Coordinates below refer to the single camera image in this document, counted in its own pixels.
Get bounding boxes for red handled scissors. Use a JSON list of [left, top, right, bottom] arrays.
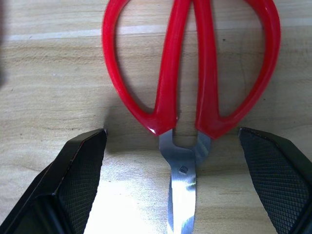
[[101, 0, 281, 234]]

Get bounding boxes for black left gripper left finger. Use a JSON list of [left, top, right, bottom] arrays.
[[0, 128, 108, 234]]

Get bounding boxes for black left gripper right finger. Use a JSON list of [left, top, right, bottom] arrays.
[[238, 126, 312, 234]]

